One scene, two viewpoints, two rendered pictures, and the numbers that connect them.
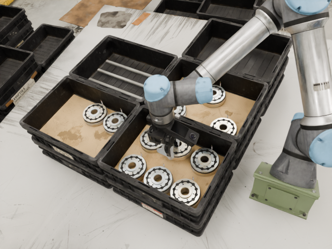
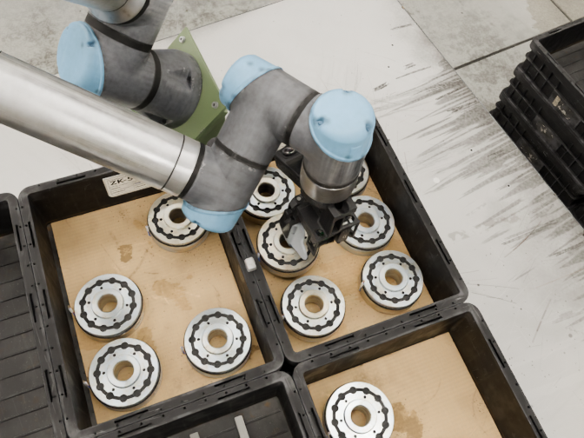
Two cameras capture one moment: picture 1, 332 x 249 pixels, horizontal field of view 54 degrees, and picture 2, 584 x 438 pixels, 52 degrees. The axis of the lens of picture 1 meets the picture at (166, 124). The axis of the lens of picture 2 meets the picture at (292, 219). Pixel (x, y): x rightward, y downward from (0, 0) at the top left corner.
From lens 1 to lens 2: 108 cm
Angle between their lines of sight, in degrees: 65
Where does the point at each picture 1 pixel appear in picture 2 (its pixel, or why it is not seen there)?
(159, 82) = (339, 105)
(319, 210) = not seen: hidden behind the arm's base
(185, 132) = (299, 158)
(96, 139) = (420, 422)
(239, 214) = not seen: hidden behind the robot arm
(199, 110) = (167, 306)
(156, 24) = not seen: outside the picture
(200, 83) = (260, 65)
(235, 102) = (84, 263)
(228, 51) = (114, 107)
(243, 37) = (63, 85)
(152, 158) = (341, 280)
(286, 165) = (175, 76)
